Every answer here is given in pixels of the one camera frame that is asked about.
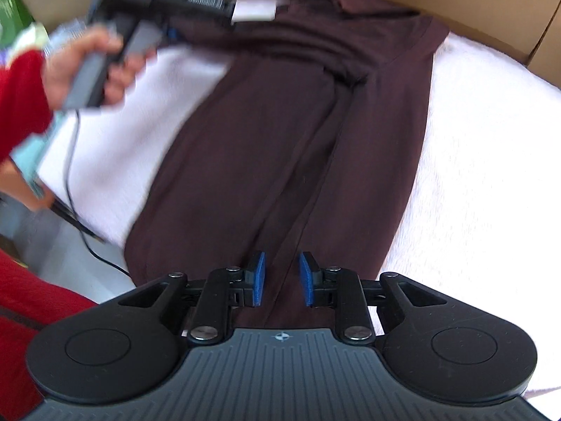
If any dark brown hoodie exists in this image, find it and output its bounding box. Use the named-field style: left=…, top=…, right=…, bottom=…
left=124, top=0, right=451, bottom=329

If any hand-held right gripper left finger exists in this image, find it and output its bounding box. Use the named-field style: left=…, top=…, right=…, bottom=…
left=118, top=251, right=267, bottom=345

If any person's left forearm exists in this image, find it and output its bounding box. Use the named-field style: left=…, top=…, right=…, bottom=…
left=0, top=50, right=55, bottom=163

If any person's left hand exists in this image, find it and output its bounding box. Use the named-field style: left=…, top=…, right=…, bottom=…
left=44, top=27, right=157, bottom=109

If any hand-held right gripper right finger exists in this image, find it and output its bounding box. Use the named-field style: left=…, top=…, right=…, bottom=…
left=299, top=251, right=448, bottom=345

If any teal sheet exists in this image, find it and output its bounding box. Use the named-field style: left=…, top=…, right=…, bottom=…
left=9, top=114, right=59, bottom=211

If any person's red sweater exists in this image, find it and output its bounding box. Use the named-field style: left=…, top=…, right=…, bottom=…
left=0, top=250, right=99, bottom=410

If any green bag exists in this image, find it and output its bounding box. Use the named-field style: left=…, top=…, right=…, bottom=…
left=0, top=0, right=36, bottom=50

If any taped cardboard box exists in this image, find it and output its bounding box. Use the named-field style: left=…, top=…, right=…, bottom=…
left=523, top=0, right=561, bottom=75

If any pale fleece blanket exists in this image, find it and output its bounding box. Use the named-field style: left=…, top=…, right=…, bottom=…
left=37, top=33, right=561, bottom=404

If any black cable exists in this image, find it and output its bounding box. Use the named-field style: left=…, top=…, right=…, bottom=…
left=63, top=109, right=132, bottom=278

